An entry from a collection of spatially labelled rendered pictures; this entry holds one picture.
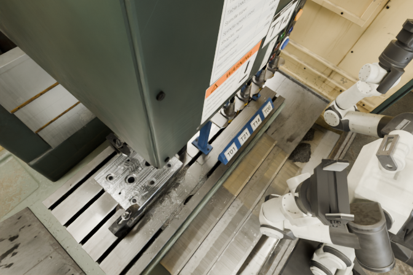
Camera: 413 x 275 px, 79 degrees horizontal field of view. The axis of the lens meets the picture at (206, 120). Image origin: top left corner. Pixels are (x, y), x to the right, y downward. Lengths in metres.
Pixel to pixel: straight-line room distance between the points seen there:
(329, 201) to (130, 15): 0.47
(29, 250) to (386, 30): 1.87
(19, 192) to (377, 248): 1.61
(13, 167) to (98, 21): 1.61
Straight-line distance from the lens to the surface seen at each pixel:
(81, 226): 1.21
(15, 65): 0.99
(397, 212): 0.93
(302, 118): 1.64
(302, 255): 2.04
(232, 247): 1.33
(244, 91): 1.00
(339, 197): 0.55
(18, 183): 1.75
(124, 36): 0.21
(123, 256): 1.15
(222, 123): 0.95
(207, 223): 1.30
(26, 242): 1.54
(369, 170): 0.95
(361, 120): 1.20
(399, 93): 1.53
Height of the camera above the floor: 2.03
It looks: 59 degrees down
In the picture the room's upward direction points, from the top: 11 degrees clockwise
